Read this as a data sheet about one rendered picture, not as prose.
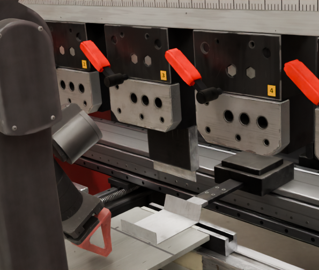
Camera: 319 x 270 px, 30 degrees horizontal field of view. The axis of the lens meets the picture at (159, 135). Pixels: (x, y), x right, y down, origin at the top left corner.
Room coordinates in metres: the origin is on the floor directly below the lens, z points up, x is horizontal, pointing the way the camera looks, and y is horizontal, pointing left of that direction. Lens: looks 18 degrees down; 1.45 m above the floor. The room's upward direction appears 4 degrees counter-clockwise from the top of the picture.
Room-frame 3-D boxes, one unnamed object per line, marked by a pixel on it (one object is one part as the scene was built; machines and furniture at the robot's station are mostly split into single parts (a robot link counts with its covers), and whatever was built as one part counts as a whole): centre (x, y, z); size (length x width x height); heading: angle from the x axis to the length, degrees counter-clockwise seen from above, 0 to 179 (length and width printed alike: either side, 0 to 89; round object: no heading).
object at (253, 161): (1.06, -0.13, 1.01); 0.26 x 0.12 x 0.05; 133
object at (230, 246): (0.93, -0.03, 0.98); 0.20 x 0.03 x 0.03; 43
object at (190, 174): (0.94, -0.02, 1.13); 0.10 x 0.02 x 0.10; 43
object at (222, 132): (0.81, -0.14, 1.26); 0.15 x 0.09 x 0.17; 43
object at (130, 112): (0.96, 0.00, 1.26); 0.15 x 0.09 x 0.17; 43
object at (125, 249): (0.84, 0.09, 1.00); 0.26 x 0.18 x 0.01; 133
